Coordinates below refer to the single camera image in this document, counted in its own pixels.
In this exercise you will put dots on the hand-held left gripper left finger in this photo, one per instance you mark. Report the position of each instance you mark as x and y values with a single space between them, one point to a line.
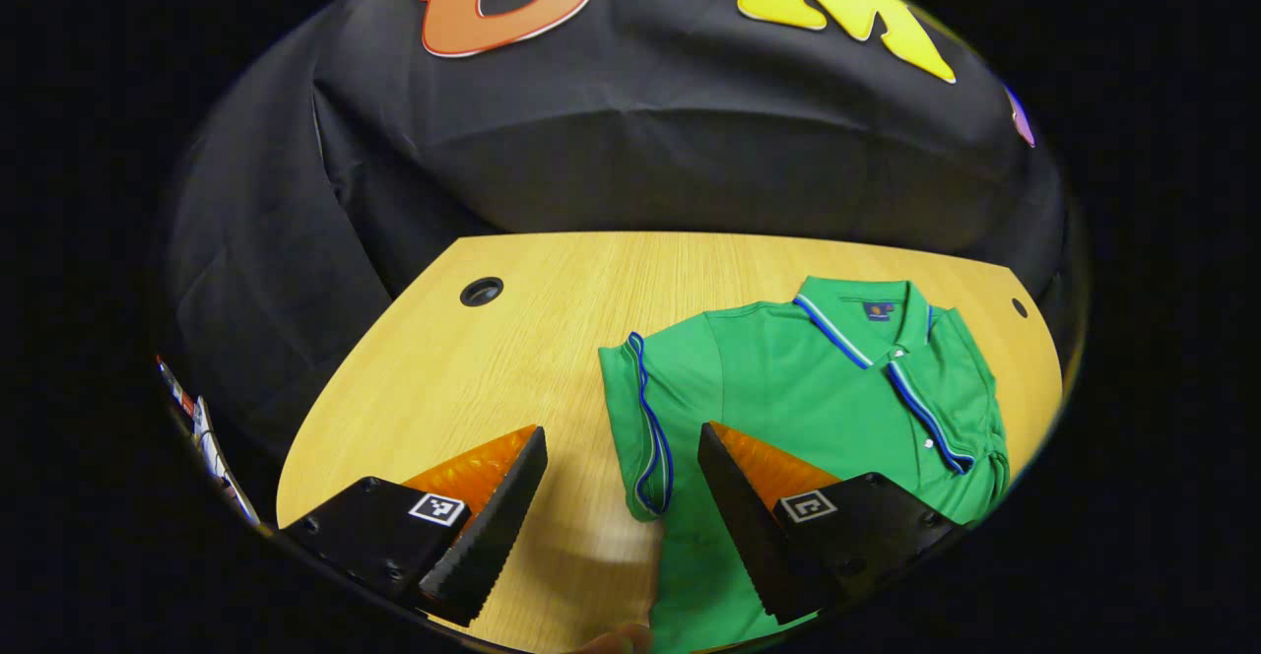
493 536

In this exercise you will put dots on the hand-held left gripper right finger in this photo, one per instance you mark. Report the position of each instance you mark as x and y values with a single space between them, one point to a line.
744 526

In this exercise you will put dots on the white and red clutter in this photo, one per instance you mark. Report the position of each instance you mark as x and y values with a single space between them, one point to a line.
202 427

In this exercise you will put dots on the green T-shirt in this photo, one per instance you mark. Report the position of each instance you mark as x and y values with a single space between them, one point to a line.
788 378

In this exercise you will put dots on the black backdrop cloth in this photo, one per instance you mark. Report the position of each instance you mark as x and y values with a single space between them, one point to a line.
640 122

